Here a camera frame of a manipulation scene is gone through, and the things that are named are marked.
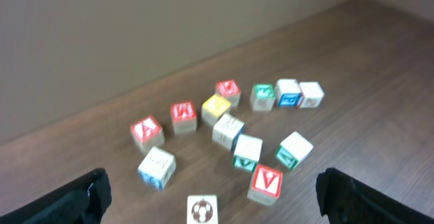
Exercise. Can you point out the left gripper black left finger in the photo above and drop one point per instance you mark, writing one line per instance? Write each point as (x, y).
(82, 201)

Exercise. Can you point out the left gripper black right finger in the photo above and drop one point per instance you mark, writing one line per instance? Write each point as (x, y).
(346, 200)

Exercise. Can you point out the plain white block front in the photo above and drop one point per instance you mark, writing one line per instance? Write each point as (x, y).
(293, 150)

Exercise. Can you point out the plain white block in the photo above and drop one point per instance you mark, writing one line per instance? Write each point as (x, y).
(311, 95)
(293, 150)

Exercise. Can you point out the white block teal side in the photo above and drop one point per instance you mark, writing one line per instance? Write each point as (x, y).
(247, 152)

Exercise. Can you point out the red m block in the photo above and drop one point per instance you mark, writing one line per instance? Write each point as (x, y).
(184, 117)
(230, 90)

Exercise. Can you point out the red A block front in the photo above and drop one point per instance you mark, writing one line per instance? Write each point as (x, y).
(265, 185)

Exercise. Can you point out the red a block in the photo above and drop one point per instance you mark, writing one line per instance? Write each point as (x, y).
(147, 133)
(265, 185)

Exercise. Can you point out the blue side block left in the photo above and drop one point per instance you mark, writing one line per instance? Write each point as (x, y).
(157, 168)

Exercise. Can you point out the red A block far left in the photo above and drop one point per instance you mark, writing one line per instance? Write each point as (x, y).
(147, 133)

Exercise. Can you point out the plain white block far right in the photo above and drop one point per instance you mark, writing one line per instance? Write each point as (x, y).
(311, 95)

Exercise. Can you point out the soccer ball picture block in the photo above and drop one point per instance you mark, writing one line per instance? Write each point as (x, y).
(202, 209)

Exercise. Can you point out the blue side block right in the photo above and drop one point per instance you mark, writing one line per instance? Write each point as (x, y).
(287, 92)

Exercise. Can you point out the green top block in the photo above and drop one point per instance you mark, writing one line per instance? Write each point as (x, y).
(262, 97)

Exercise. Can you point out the white block blue side centre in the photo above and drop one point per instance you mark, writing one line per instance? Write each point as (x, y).
(227, 130)

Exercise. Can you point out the yellow top block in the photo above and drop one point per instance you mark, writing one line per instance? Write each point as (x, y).
(214, 108)

